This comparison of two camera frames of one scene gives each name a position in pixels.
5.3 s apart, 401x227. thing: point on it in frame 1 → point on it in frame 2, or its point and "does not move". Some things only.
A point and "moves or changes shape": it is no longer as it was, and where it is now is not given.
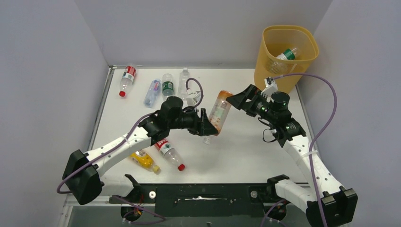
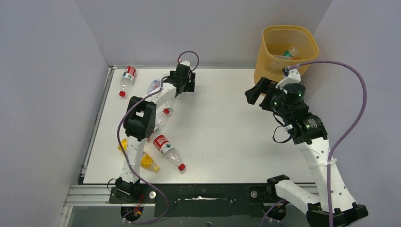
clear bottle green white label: [288, 54] moves or changes shape
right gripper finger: [239, 100] → [253, 94]
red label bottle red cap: [166, 149] does not move
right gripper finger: [250, 111] → [266, 104]
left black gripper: [201, 125] → [189, 86]
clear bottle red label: [127, 80] does not move
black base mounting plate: [201, 200] does not move
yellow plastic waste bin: [284, 49] does not move
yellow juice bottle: [145, 160] does not move
